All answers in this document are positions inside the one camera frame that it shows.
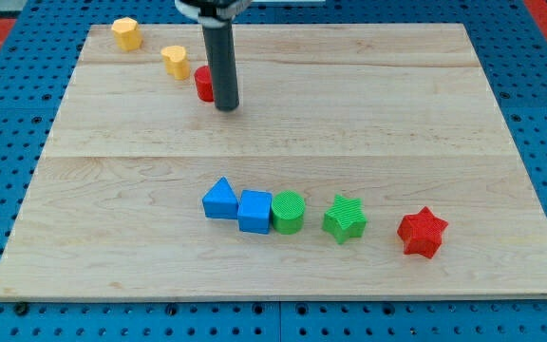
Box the green cylinder block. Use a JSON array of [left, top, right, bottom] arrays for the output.
[[271, 190, 306, 235]]

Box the yellow hexagon block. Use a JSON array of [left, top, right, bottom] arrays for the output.
[[111, 17, 142, 51]]

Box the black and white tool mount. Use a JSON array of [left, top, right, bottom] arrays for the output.
[[174, 0, 252, 23]]

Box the light wooden board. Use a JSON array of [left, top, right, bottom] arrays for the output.
[[0, 24, 547, 302]]

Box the blue cube block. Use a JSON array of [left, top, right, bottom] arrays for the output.
[[237, 190, 273, 235]]

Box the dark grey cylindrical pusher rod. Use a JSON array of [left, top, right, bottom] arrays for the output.
[[202, 19, 239, 112]]

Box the blue triangle block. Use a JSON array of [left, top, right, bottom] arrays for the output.
[[202, 177, 239, 219]]

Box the green star block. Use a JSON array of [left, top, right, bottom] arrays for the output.
[[322, 194, 368, 244]]

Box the red star block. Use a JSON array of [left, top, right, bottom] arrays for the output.
[[397, 206, 448, 259]]

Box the red cylinder block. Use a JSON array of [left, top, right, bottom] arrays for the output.
[[194, 66, 214, 103]]

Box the yellow heart block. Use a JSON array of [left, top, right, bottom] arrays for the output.
[[160, 46, 191, 80]]

